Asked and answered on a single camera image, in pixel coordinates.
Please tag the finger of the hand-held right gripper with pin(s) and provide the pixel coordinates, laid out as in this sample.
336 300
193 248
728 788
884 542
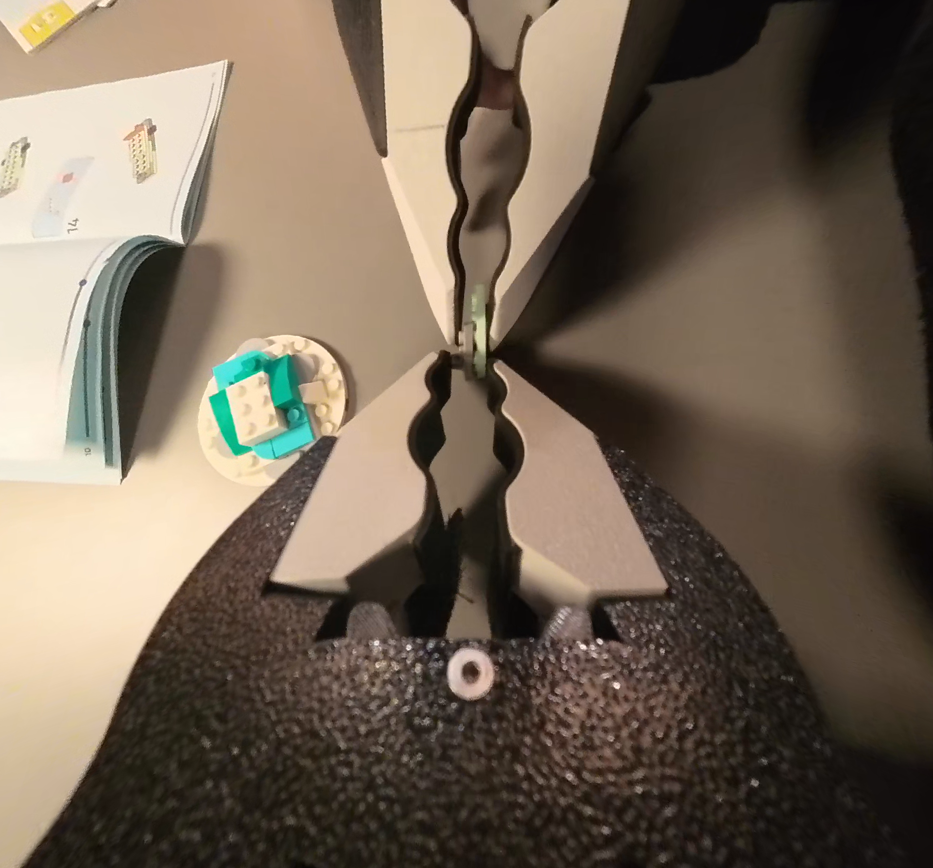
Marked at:
576 95
415 81

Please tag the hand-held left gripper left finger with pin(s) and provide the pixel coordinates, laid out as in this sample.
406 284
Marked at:
357 503

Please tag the teal lego model on round plate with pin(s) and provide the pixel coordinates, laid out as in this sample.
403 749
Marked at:
255 409

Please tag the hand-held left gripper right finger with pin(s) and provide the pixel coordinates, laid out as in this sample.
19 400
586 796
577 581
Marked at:
576 511

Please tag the open lego instruction booklet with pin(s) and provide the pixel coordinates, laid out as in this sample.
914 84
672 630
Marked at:
109 153

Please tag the small pale green lego piece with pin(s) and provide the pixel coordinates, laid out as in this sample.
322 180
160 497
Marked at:
479 328

